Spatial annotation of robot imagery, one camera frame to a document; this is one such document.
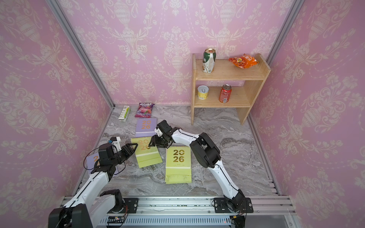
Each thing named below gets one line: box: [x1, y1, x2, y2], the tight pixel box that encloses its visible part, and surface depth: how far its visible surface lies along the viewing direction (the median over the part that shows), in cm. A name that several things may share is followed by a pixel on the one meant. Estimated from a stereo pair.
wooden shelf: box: [191, 53, 272, 126], surface depth 83 cm
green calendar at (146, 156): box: [130, 136, 164, 169], surface depth 91 cm
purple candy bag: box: [134, 102, 155, 118], surface depth 115 cm
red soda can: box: [218, 83, 232, 104], surface depth 89 cm
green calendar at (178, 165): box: [165, 145, 193, 184], surface depth 85 cm
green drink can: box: [201, 47, 217, 74], surface depth 73 cm
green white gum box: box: [118, 105, 131, 123], surface depth 112 cm
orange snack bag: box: [228, 53, 259, 69], surface depth 77 cm
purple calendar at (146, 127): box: [135, 117, 158, 138], surface depth 108 cm
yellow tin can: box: [197, 85, 210, 100], surface depth 95 cm
